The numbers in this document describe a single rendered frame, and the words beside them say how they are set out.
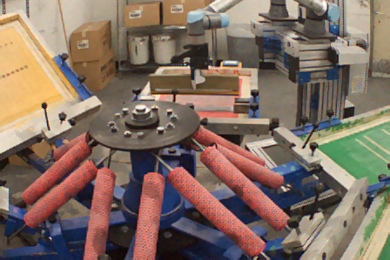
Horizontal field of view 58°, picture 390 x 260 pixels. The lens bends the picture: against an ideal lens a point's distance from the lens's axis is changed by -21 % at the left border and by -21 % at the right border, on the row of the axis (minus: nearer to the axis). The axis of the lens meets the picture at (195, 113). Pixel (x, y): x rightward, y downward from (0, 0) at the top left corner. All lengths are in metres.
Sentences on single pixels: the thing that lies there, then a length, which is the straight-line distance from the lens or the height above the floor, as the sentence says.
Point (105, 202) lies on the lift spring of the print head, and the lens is 1.00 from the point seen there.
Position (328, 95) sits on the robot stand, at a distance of 2.85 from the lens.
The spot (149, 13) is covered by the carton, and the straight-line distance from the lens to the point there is 5.31.
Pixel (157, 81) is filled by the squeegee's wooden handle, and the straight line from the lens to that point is 2.01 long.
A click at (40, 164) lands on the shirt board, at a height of 0.92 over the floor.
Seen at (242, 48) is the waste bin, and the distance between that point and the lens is 5.16.
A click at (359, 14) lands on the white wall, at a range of 5.79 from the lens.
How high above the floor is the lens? 1.77
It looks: 24 degrees down
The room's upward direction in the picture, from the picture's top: 2 degrees counter-clockwise
